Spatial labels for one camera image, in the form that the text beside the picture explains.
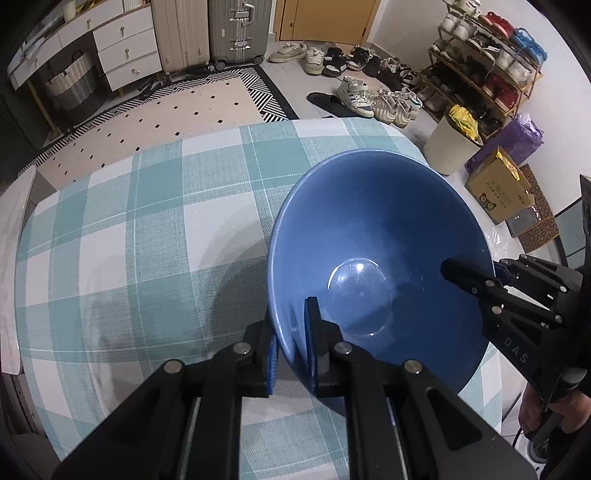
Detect beige suitcase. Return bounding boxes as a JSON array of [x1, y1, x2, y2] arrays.
[[151, 0, 211, 75]]

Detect grey white laundry basket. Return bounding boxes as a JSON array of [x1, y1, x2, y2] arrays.
[[44, 51, 100, 112]]

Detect teal white checked tablecloth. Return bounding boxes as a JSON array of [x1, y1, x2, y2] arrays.
[[14, 117, 504, 480]]

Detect black slipper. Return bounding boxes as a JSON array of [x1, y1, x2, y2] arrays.
[[307, 91, 354, 118]]

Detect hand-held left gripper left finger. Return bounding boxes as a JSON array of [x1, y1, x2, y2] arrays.
[[51, 320, 279, 480]]

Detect wooden shoe rack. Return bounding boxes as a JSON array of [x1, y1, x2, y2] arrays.
[[422, 0, 549, 139]]

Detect cream trash bin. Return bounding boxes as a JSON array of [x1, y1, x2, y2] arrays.
[[423, 111, 483, 175]]

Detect yellow bag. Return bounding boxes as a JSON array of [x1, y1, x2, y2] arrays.
[[449, 105, 481, 141]]

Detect dark patterned doormat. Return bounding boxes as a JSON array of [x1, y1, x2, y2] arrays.
[[505, 164, 561, 252]]

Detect blue bowl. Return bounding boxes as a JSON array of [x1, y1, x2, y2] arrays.
[[267, 149, 497, 395]]

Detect purple plastic bag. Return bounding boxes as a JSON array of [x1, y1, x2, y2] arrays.
[[465, 113, 544, 174]]

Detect printed cardboard box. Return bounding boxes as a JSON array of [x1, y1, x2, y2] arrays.
[[464, 147, 536, 225]]

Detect white dressing table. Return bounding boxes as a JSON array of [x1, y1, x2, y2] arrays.
[[7, 0, 155, 116]]

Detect white drawer unit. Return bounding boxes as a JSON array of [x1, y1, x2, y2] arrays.
[[92, 14, 163, 92]]

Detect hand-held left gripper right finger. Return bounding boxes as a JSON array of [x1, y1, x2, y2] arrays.
[[305, 296, 539, 480]]

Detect silver suitcase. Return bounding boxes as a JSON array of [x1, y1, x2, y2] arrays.
[[208, 0, 274, 65]]

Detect scattered pile of sneakers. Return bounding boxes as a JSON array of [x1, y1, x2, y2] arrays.
[[268, 41, 423, 128]]

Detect black white patterned rug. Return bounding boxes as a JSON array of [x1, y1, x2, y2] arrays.
[[18, 65, 301, 190]]

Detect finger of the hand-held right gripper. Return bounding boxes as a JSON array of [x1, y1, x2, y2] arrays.
[[496, 254, 583, 317], [440, 257, 566, 329]]

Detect wooden door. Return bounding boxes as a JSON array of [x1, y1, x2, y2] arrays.
[[273, 0, 382, 43]]

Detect rows of assorted shoes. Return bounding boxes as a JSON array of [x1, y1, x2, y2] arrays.
[[425, 0, 548, 134]]

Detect person's right hand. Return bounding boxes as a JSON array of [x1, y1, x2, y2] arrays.
[[518, 388, 591, 437]]

